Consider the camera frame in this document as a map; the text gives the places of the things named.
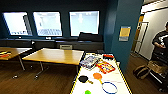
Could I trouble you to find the blue grey snack bag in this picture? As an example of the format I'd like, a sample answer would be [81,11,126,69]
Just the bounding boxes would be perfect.
[79,54,101,70]

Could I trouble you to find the small clear box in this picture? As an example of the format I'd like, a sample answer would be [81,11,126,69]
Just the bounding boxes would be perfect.
[59,44,74,51]

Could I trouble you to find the bright window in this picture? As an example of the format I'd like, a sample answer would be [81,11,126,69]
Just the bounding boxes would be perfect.
[32,11,64,37]
[2,12,33,37]
[69,10,101,37]

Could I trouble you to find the red and black box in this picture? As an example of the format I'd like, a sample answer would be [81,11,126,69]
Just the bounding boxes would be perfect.
[102,53,115,61]

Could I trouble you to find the orange snack bag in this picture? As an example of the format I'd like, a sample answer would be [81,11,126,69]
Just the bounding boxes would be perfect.
[95,60,116,75]

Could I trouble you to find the orange ping-pong paddle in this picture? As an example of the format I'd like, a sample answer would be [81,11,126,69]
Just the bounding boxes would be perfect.
[92,72,105,84]

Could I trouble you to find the black ping-pong paddle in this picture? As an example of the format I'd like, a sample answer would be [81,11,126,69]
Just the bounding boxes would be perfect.
[77,75,95,85]

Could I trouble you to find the light wooden table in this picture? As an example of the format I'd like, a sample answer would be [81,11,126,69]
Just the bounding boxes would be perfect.
[21,47,86,80]
[0,46,33,80]

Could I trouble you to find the yellow game table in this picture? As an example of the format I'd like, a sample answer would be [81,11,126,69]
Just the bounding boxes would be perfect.
[68,52,133,94]

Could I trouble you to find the small green cup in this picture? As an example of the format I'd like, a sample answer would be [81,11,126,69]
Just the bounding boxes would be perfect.
[84,89,92,94]

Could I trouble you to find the long dark bench sofa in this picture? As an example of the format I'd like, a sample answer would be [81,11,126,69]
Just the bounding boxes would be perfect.
[0,38,56,50]

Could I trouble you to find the small orange object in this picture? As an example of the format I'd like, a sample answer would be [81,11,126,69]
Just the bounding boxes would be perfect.
[0,51,12,60]

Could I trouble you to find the yellow wall poster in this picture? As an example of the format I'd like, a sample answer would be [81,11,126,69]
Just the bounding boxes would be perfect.
[118,25,132,43]

